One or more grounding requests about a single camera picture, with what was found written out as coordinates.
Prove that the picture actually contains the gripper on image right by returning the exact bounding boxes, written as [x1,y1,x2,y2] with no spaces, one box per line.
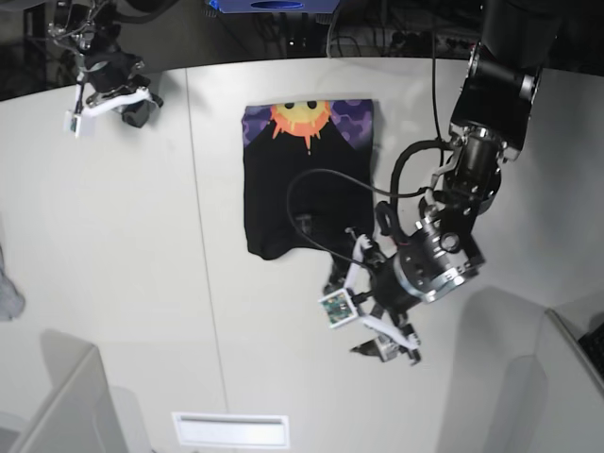
[323,219,485,365]

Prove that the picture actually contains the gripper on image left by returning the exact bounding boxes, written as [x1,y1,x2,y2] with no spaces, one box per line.
[77,49,164,128]

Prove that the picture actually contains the black T-shirt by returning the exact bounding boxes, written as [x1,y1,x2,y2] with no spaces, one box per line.
[242,99,375,260]

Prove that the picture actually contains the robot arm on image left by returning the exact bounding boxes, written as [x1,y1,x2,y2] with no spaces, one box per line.
[48,1,176,137]

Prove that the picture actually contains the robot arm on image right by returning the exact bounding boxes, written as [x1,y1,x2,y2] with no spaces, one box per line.
[320,1,564,363]

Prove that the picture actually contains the blue device at top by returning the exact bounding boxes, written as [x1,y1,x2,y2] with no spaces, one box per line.
[208,0,340,14]

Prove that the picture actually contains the black keyboard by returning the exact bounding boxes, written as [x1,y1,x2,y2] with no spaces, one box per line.
[579,325,604,378]

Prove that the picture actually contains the white partition lower right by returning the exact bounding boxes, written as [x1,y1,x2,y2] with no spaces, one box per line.
[529,310,603,452]

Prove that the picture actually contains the white slotted tray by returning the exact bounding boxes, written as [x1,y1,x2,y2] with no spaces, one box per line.
[172,412,291,449]

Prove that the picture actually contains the grey cloth at left edge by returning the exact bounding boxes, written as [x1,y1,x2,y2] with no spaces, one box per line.
[0,255,25,321]

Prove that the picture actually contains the white power strip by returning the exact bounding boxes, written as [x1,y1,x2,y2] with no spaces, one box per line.
[389,30,474,57]

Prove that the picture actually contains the white box lower left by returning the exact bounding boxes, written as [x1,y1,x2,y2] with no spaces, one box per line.
[1,345,129,452]

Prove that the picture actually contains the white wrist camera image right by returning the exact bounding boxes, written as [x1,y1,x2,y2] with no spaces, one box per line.
[318,233,374,330]

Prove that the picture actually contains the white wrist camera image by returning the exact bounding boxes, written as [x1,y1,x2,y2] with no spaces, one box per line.
[63,89,152,139]
[318,233,374,330]

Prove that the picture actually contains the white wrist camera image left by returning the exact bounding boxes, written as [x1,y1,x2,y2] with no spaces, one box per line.
[63,89,152,139]

